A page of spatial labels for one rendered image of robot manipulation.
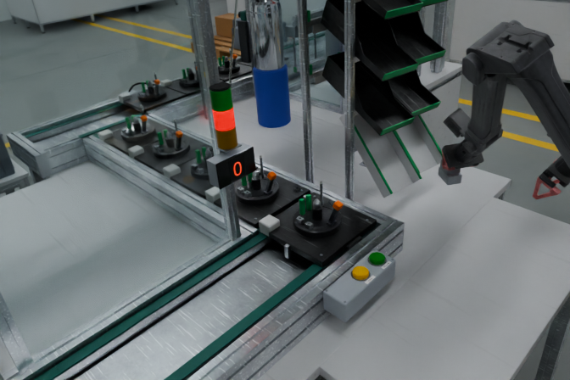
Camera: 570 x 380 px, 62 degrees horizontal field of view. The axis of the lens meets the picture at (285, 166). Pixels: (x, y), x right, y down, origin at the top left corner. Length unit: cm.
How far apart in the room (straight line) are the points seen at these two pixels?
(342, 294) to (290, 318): 14
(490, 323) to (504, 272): 20
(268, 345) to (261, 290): 19
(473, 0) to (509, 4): 35
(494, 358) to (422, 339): 16
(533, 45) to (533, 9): 425
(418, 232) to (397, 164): 22
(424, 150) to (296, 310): 75
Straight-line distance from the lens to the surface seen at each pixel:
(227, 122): 115
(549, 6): 508
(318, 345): 121
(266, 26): 209
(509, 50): 89
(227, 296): 126
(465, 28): 543
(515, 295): 140
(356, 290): 119
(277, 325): 112
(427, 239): 152
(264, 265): 134
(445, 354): 122
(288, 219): 140
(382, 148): 152
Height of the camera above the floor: 178
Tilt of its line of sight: 29 degrees down
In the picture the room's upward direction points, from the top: 4 degrees counter-clockwise
